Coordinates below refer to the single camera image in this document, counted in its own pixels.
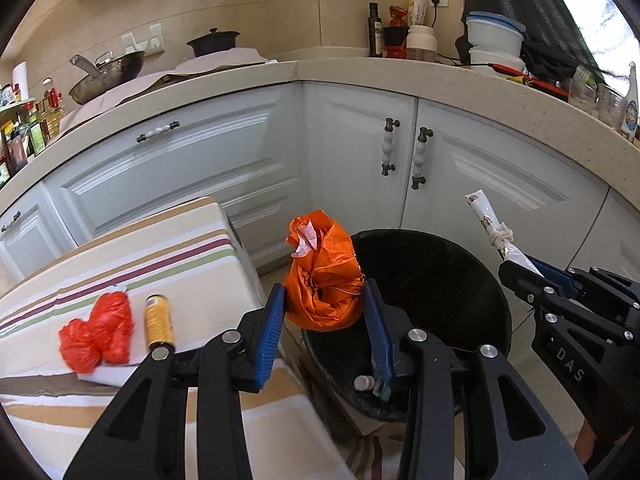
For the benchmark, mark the white wall socket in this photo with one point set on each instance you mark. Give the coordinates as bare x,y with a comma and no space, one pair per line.
142,40

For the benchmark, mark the red plastic bag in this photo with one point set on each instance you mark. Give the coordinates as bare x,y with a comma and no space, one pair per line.
105,330

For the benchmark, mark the orange plastic bag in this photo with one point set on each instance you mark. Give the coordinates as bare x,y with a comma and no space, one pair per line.
325,280

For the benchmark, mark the white plastic container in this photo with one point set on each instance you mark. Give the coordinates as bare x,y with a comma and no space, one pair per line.
495,60

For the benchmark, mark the striped tablecloth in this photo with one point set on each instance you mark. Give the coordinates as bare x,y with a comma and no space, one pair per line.
150,270

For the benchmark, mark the group of condiment bottles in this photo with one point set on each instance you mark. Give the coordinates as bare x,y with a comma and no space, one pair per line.
25,135

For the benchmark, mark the teal white tube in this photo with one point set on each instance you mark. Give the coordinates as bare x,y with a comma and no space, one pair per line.
384,394

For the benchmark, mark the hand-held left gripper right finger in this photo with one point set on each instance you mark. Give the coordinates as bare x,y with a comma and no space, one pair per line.
381,342

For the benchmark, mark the steel wok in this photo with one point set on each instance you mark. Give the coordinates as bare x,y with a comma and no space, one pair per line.
112,72

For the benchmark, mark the black lidded pot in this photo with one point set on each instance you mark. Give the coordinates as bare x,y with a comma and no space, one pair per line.
212,42

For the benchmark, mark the white container blue lid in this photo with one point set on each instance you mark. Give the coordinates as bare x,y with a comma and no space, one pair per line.
495,32

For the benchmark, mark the clear glass cups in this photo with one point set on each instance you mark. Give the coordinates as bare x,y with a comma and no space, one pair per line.
611,107

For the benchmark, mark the black trash bin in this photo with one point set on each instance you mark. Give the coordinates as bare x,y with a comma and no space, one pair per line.
440,290

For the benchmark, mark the white kitchen cabinet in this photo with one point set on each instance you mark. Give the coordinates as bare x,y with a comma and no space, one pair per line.
200,170

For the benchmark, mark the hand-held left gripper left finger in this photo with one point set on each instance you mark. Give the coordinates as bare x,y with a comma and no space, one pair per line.
267,342

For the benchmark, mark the white spray bottle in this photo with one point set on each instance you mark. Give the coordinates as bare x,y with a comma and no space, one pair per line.
632,105

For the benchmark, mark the glass jar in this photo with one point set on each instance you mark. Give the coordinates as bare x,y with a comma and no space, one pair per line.
581,87

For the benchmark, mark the white jar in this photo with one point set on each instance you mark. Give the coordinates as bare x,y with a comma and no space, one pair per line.
421,42

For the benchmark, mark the red black container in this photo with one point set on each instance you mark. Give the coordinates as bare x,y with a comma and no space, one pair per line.
395,40

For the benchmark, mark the white paper tube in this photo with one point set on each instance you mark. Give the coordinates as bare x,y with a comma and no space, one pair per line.
487,215

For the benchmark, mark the yellow thread spool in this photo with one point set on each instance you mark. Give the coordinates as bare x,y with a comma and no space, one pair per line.
159,322

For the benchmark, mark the small white cap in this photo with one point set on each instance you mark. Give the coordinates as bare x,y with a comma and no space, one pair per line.
364,383

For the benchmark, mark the person's right forearm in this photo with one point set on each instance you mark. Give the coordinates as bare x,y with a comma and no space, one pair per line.
584,442

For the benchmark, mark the dark oil bottle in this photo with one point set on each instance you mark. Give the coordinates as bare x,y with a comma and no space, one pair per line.
375,30

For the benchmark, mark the snack bag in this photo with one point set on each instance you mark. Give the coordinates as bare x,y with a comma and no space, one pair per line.
417,7

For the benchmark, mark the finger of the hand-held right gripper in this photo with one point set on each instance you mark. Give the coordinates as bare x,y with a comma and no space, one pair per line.
530,280
550,272

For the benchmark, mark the paper towel roll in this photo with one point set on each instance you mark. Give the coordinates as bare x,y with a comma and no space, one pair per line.
19,75

